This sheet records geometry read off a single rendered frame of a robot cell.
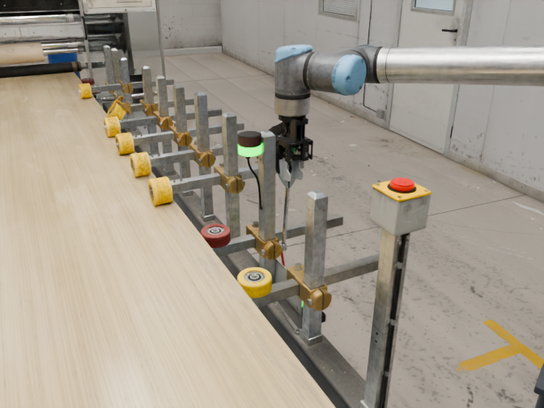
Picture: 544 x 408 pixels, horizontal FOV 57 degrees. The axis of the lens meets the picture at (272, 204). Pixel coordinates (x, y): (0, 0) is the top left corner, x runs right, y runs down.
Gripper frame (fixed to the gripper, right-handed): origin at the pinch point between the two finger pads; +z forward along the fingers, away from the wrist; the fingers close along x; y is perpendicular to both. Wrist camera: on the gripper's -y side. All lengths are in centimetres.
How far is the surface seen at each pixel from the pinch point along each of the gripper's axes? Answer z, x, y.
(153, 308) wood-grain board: 11, -45, 24
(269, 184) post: -2.7, -7.8, 4.3
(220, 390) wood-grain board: 12, -41, 51
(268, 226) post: 9.8, -8.0, 4.2
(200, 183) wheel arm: 6.3, -16.8, -25.0
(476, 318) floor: 101, 117, -17
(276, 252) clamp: 16.8, -6.9, 7.0
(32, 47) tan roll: -9, -47, -253
